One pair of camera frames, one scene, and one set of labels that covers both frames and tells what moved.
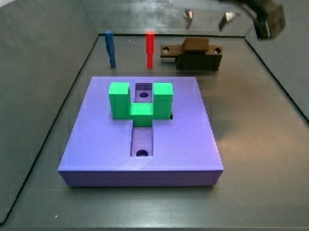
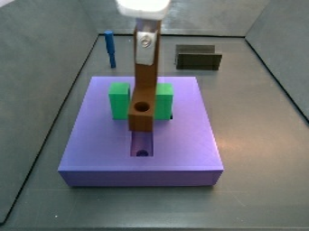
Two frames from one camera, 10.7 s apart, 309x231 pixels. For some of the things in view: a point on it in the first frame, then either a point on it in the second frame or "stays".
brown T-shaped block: (191, 46) -> (143, 97)
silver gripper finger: (227, 15) -> (143, 9)
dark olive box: (198, 62) stays
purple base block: (110, 153) stays
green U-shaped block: (148, 106) stays
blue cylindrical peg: (108, 38) stays
